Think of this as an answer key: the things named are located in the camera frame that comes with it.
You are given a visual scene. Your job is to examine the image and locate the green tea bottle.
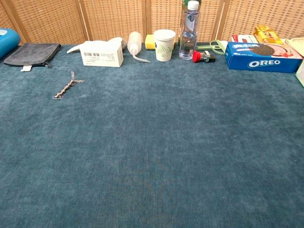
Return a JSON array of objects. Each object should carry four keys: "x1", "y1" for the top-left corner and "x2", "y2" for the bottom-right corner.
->
[{"x1": 181, "y1": 0, "x2": 202, "y2": 10}]

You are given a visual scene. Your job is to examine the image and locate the blue detergent bottle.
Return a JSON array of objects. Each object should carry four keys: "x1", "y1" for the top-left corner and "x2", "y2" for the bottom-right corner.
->
[{"x1": 0, "y1": 28, "x2": 21, "y2": 60}]

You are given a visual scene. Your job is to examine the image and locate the clear water bottle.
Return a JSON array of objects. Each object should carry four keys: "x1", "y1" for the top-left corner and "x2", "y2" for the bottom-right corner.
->
[{"x1": 179, "y1": 0, "x2": 201, "y2": 60}]

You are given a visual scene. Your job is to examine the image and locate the yellow sponge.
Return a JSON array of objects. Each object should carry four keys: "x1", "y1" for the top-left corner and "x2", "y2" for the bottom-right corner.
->
[{"x1": 144, "y1": 34, "x2": 181, "y2": 50}]

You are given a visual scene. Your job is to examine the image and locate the blue Oreo cookie box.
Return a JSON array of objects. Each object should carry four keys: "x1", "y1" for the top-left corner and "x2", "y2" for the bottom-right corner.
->
[{"x1": 224, "y1": 41, "x2": 304, "y2": 74}]

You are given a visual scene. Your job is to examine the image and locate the light green hand brush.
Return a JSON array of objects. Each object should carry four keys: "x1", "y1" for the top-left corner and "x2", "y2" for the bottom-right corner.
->
[{"x1": 195, "y1": 39, "x2": 229, "y2": 56}]

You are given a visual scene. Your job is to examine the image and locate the dark grey cloth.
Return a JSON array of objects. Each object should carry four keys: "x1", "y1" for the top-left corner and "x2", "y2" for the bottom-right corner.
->
[{"x1": 3, "y1": 43, "x2": 62, "y2": 72}]

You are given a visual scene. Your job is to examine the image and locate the silver magnetic bead stick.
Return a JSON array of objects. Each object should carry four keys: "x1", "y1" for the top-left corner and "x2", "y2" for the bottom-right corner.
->
[{"x1": 57, "y1": 79, "x2": 77, "y2": 97}]

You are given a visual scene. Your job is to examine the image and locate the blue carpet table cover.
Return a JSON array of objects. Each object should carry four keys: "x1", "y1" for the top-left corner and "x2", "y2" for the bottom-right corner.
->
[{"x1": 0, "y1": 42, "x2": 304, "y2": 228}]

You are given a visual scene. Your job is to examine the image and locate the white paper cup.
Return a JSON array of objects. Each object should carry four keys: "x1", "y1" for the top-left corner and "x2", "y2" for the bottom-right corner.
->
[{"x1": 153, "y1": 29, "x2": 177, "y2": 62}]

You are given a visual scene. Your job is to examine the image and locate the white cardboard box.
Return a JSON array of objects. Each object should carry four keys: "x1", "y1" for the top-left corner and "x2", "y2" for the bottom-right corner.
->
[{"x1": 79, "y1": 40, "x2": 124, "y2": 68}]

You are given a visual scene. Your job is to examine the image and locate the red emergency push button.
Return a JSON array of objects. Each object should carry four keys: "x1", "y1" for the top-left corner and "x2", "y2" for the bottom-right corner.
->
[{"x1": 192, "y1": 50, "x2": 216, "y2": 64}]

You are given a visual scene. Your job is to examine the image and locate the wicker folding screen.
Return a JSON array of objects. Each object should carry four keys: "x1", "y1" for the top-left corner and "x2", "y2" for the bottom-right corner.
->
[{"x1": 0, "y1": 0, "x2": 304, "y2": 46}]

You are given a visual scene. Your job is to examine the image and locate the yellow snack box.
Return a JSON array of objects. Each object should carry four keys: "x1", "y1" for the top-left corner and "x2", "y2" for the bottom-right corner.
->
[{"x1": 253, "y1": 24, "x2": 285, "y2": 45}]

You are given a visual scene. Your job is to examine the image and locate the beige lidded food container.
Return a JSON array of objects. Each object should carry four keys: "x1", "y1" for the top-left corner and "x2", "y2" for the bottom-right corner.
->
[{"x1": 284, "y1": 37, "x2": 304, "y2": 57}]

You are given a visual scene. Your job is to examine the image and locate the white handled round brush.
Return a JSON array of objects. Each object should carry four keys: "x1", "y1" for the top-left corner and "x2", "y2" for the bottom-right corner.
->
[{"x1": 66, "y1": 37, "x2": 126, "y2": 54}]

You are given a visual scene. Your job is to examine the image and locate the green tissue box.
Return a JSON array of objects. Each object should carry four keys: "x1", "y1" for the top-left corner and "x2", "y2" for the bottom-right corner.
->
[{"x1": 294, "y1": 65, "x2": 304, "y2": 87}]

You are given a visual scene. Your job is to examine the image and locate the red white blue box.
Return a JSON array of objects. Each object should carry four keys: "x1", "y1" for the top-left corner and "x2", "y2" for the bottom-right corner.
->
[{"x1": 230, "y1": 34, "x2": 259, "y2": 44}]

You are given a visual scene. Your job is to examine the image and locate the clear squeeze wash bottle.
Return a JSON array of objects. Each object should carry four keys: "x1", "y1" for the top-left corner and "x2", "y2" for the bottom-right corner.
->
[{"x1": 127, "y1": 31, "x2": 151, "y2": 63}]

